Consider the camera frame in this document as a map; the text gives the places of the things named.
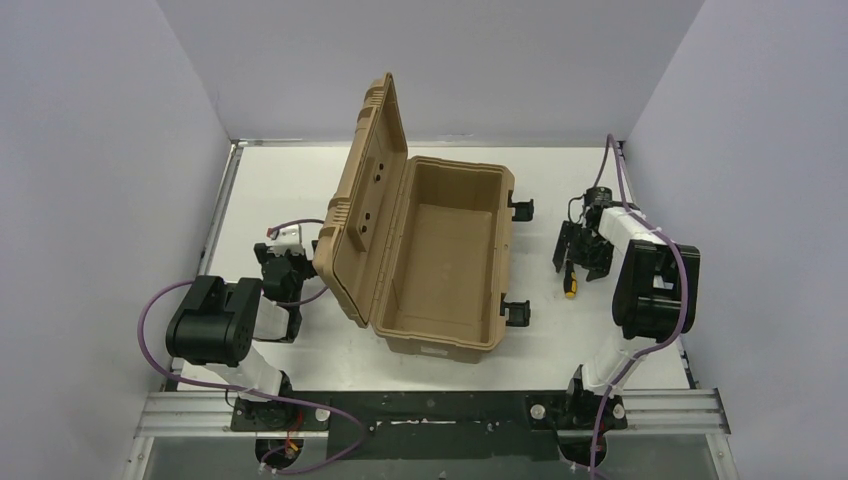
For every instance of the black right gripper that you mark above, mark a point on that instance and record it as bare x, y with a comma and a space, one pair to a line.
599, 266

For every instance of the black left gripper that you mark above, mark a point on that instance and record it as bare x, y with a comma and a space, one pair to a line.
296, 268

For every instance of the yellow black screwdriver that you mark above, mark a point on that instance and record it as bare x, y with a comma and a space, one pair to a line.
570, 283

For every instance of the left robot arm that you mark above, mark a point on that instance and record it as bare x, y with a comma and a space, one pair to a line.
217, 323

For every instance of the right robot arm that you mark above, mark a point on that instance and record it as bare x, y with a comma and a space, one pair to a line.
656, 289

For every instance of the tan plastic toolbox bin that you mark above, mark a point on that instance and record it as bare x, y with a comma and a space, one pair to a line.
448, 261

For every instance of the tan toolbox lid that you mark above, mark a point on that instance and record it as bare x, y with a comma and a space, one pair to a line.
353, 238

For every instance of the black upper toolbox latch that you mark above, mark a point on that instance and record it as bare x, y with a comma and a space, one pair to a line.
522, 211

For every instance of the black toolbox latch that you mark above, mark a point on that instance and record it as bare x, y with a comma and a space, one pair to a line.
516, 314
522, 211

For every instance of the black lower toolbox latch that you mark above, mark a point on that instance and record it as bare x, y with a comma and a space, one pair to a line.
516, 314

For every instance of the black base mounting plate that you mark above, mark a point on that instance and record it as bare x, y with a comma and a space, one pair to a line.
441, 442

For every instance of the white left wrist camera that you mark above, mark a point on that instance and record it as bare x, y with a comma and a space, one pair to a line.
286, 236

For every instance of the aluminium front rail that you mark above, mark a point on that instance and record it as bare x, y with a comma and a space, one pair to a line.
211, 414

